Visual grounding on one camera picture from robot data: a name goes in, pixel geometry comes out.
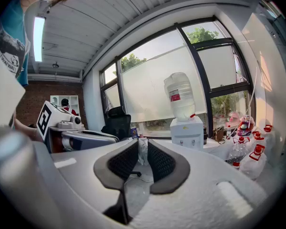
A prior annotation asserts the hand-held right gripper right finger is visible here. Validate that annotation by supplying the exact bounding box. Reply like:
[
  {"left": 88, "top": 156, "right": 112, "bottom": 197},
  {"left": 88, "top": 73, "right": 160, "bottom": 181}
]
[{"left": 147, "top": 139, "right": 191, "bottom": 195}]

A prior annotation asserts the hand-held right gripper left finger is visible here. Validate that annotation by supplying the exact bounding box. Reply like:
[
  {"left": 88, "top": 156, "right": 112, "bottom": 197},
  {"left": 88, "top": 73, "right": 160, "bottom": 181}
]
[{"left": 93, "top": 139, "right": 139, "bottom": 191}]

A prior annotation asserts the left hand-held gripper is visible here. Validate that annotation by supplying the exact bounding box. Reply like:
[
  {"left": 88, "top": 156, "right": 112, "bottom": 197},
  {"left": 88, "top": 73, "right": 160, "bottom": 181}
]
[{"left": 37, "top": 101, "right": 120, "bottom": 154}]

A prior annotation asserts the person's left forearm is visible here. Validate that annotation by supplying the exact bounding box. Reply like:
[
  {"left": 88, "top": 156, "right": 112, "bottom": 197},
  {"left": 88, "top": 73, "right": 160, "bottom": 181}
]
[{"left": 13, "top": 118, "right": 44, "bottom": 142}]

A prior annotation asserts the black office chair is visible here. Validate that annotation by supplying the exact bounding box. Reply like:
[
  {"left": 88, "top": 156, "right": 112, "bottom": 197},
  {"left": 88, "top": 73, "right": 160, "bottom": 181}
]
[{"left": 101, "top": 106, "right": 143, "bottom": 177}]

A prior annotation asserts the white water dispenser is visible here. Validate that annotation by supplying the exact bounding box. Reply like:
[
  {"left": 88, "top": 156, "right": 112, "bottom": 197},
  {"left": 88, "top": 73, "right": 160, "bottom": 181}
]
[{"left": 169, "top": 115, "right": 204, "bottom": 150}]

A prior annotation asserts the white window sill ledge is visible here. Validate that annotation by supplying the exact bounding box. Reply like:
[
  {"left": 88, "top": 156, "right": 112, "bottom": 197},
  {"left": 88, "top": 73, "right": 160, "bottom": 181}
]
[{"left": 131, "top": 137, "right": 232, "bottom": 160}]

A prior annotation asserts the white cubby shelf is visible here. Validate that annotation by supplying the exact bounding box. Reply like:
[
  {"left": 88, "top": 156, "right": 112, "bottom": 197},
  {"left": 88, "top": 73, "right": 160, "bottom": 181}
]
[{"left": 50, "top": 94, "right": 80, "bottom": 116}]

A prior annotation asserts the brown woven handbag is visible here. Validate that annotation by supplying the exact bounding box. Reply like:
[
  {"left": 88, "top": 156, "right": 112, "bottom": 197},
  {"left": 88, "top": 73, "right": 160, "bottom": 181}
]
[{"left": 213, "top": 126, "right": 226, "bottom": 144}]

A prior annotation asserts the large clear water bottle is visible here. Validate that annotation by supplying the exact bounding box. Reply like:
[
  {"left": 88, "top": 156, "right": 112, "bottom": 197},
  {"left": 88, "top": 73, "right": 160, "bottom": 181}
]
[{"left": 163, "top": 72, "right": 197, "bottom": 122}]

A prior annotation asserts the white roller blind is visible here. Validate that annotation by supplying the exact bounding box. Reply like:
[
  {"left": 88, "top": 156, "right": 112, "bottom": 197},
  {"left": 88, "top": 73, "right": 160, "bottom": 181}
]
[
  {"left": 197, "top": 45, "right": 238, "bottom": 90},
  {"left": 121, "top": 45, "right": 207, "bottom": 124}
]

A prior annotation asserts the black framed window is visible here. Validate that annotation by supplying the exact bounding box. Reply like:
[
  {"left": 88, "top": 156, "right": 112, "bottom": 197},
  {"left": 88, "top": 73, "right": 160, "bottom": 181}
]
[{"left": 99, "top": 15, "right": 254, "bottom": 140}]

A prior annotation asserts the long ceiling light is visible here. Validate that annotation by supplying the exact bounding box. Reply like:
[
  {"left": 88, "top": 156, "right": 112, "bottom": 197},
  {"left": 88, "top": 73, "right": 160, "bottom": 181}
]
[{"left": 33, "top": 16, "right": 46, "bottom": 62}]

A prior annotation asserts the teal printed t-shirt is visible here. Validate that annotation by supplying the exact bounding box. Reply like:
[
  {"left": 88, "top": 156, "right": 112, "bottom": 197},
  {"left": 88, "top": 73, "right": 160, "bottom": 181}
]
[{"left": 0, "top": 0, "right": 31, "bottom": 87}]

